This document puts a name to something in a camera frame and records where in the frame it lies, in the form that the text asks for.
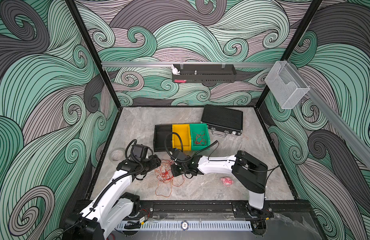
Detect small white figurine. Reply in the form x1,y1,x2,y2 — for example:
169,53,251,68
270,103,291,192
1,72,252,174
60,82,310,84
171,65,181,75

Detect pink crumpled object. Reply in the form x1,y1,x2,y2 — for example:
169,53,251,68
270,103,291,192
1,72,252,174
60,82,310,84
220,177,234,187

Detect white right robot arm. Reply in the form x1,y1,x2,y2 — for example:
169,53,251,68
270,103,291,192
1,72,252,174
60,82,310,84
171,151,269,210

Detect black corner frame post right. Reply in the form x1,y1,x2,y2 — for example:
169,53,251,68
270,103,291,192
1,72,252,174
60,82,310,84
255,1,322,110

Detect black ribbed carrying case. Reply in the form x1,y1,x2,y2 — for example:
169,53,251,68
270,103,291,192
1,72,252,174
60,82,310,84
201,105,244,138

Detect black corner frame post left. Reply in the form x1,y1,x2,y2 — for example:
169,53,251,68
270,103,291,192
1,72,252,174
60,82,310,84
65,0,122,111

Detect aluminium wall rail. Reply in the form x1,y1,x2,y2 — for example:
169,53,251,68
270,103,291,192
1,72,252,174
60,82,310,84
101,61,276,68

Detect red cable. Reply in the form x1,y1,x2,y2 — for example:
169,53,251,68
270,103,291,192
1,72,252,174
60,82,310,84
193,131,207,147
154,159,186,197

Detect clear acrylic wall holder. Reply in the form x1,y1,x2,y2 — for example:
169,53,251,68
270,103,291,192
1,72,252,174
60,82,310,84
265,61,310,110

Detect green plastic bin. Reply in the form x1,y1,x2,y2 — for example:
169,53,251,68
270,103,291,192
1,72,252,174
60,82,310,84
190,124,211,151

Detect black corner frame post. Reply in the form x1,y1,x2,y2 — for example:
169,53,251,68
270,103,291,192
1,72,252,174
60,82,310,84
255,1,322,110
65,0,122,111

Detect white slotted cable duct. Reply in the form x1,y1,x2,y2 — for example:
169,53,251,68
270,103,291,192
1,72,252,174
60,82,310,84
133,221,252,232

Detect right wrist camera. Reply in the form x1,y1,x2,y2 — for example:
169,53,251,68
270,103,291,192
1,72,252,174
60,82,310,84
172,149,190,163

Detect yellow plastic bin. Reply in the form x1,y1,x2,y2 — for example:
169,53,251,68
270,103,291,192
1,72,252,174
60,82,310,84
172,124,191,151

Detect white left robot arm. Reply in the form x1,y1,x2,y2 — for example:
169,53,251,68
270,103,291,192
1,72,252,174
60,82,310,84
61,155,162,240

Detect black wall shelf tray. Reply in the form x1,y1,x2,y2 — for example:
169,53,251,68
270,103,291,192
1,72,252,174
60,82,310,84
172,65,237,84

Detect black plastic bin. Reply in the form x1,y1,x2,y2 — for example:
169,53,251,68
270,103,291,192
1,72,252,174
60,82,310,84
154,125,173,152

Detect red cable in green bin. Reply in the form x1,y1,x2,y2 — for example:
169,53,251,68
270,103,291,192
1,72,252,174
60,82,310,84
193,131,207,147

